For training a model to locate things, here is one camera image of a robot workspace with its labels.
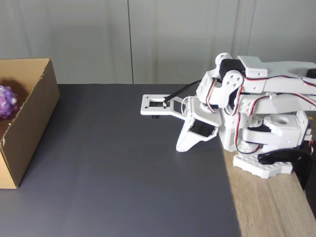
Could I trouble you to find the purple bumpy ball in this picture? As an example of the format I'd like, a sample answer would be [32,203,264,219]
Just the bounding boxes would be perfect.
[0,85,18,120]

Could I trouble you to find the brown cardboard box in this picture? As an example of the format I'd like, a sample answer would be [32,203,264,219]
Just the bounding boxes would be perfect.
[0,58,61,190]

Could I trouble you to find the dark grey table mat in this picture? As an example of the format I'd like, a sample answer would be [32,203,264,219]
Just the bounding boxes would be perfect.
[0,83,242,237]

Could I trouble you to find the black table clamp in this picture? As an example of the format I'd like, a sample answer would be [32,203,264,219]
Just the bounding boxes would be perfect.
[257,147,313,191]

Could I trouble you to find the black camera cable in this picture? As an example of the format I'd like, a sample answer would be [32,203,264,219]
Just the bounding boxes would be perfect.
[163,79,202,102]

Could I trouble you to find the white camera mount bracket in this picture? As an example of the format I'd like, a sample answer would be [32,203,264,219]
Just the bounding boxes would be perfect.
[140,93,190,120]

